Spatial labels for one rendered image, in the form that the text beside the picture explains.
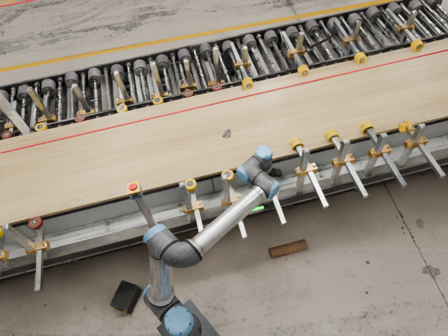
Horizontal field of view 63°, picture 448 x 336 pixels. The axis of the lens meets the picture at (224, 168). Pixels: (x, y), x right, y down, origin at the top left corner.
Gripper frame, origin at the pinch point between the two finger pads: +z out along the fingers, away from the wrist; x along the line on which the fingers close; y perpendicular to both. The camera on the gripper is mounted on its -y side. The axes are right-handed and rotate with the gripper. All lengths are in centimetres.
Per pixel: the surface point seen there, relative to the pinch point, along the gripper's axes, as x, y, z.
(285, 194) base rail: -7.7, -16.9, 30.8
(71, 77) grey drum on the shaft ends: -159, 122, 16
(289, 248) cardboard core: 8, -20, 93
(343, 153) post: -6, -51, -5
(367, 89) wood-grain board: -65, -100, 11
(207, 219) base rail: -4, 39, 31
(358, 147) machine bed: -28, -79, 27
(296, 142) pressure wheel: -28.3, -29.8, 2.8
